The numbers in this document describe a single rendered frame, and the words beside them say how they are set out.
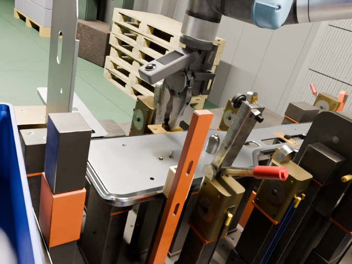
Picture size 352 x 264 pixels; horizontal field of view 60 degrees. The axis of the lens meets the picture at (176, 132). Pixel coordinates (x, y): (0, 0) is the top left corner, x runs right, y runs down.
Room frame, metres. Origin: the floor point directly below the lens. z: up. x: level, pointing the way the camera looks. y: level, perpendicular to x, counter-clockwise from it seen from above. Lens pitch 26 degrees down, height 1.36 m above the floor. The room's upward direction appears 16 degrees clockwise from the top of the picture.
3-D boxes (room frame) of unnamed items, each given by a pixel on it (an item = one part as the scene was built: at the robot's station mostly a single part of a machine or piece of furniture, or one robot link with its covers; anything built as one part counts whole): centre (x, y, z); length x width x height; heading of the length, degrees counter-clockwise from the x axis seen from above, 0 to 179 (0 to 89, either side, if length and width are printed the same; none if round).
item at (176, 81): (0.67, 0.00, 1.20); 0.09 x 0.08 x 0.12; 132
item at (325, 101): (1.46, -0.66, 0.88); 0.14 x 0.09 x 0.36; 42
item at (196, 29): (0.67, 0.01, 1.29); 0.08 x 0.08 x 0.05
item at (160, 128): (0.65, 0.03, 1.05); 0.08 x 0.04 x 0.01; 131
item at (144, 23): (3.77, 0.42, 0.45); 1.22 x 0.84 x 0.90; 50
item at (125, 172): (0.94, -0.36, 1.00); 1.38 x 0.22 x 0.02; 132
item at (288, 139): (0.92, -0.35, 1.01); 0.08 x 0.04 x 0.01; 42
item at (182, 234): (0.66, -0.05, 0.84); 0.12 x 0.05 x 0.29; 42
